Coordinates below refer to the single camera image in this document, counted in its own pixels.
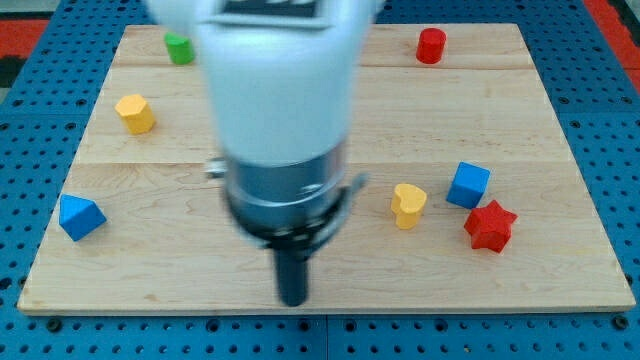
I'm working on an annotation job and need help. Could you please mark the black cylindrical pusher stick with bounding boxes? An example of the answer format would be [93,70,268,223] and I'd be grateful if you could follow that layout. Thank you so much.
[274,250,308,307]

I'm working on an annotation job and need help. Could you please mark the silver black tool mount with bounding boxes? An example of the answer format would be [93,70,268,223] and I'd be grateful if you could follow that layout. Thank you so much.
[205,144,368,250]

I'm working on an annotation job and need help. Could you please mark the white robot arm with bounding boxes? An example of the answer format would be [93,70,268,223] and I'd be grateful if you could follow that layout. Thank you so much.
[146,0,383,306]

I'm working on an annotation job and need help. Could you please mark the wooden board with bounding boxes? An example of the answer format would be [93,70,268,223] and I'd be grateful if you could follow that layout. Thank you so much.
[17,24,636,316]

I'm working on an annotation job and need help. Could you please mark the blue triangle block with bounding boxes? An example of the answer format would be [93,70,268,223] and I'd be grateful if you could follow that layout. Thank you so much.
[58,194,107,242]

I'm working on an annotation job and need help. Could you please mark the yellow heart block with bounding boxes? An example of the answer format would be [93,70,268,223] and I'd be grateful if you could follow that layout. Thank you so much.
[390,183,428,230]

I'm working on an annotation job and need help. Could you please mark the yellow hexagon block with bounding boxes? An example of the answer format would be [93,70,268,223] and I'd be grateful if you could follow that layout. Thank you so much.
[114,94,155,135]

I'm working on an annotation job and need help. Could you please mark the blue cube block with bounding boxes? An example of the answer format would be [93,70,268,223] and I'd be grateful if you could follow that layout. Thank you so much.
[446,162,491,209]

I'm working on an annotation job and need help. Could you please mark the green cylinder block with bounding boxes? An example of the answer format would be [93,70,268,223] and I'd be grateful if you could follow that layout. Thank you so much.
[163,32,196,65]

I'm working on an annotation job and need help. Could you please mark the red star block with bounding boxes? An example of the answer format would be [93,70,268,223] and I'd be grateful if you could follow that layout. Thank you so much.
[464,200,518,253]

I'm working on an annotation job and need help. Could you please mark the red cylinder block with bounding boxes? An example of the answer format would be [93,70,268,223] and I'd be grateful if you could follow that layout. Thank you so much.
[416,28,447,65]

